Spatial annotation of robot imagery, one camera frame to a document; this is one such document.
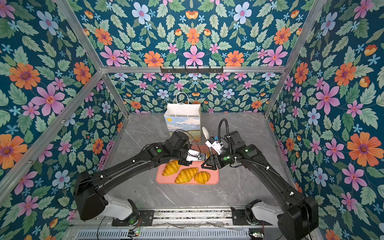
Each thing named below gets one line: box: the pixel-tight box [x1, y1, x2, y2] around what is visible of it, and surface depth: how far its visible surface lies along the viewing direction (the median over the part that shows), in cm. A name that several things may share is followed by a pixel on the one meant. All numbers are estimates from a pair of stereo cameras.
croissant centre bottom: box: [174, 167, 199, 184], surface depth 86 cm
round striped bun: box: [194, 171, 211, 184], surface depth 85 cm
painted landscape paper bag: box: [163, 92, 202, 143], surface depth 90 cm
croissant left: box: [162, 160, 181, 176], surface depth 88 cm
